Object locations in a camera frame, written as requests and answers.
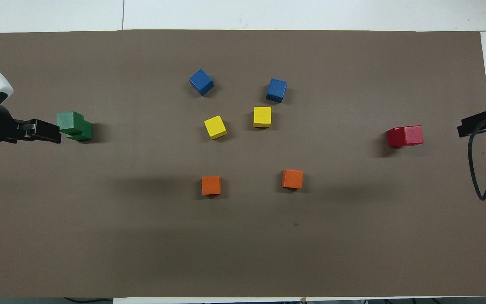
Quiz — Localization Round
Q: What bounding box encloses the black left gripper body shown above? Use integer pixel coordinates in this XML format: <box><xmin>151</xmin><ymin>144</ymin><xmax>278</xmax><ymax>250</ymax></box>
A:
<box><xmin>0</xmin><ymin>106</ymin><xmax>29</xmax><ymax>147</ymax></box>

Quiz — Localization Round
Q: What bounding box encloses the green wooden block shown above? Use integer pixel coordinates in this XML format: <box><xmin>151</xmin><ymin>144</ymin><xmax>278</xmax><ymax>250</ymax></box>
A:
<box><xmin>67</xmin><ymin>120</ymin><xmax>93</xmax><ymax>142</ymax></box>
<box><xmin>56</xmin><ymin>111</ymin><xmax>84</xmax><ymax>136</ymax></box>

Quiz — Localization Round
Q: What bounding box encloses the blue wooden block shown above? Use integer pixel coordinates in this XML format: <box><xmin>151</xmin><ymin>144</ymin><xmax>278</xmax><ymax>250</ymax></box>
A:
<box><xmin>189</xmin><ymin>69</ymin><xmax>214</xmax><ymax>97</ymax></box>
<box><xmin>266</xmin><ymin>78</ymin><xmax>288</xmax><ymax>103</ymax></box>

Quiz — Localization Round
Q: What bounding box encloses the yellow wooden block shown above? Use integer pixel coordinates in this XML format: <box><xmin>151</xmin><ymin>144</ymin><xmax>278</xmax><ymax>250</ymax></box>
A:
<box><xmin>253</xmin><ymin>106</ymin><xmax>272</xmax><ymax>128</ymax></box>
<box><xmin>204</xmin><ymin>115</ymin><xmax>227</xmax><ymax>140</ymax></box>

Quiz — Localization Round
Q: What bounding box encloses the orange wooden block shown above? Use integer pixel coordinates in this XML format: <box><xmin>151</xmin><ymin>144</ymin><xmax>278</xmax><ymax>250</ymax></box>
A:
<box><xmin>282</xmin><ymin>169</ymin><xmax>304</xmax><ymax>190</ymax></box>
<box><xmin>201</xmin><ymin>176</ymin><xmax>222</xmax><ymax>196</ymax></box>

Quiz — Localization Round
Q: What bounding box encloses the brown paper mat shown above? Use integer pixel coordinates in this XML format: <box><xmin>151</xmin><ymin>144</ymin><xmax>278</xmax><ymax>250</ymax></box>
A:
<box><xmin>0</xmin><ymin>29</ymin><xmax>486</xmax><ymax>299</ymax></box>

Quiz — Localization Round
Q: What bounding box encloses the black base cable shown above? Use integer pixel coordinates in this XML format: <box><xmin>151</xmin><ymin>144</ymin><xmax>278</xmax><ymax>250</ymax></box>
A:
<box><xmin>64</xmin><ymin>297</ymin><xmax>113</xmax><ymax>304</ymax></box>

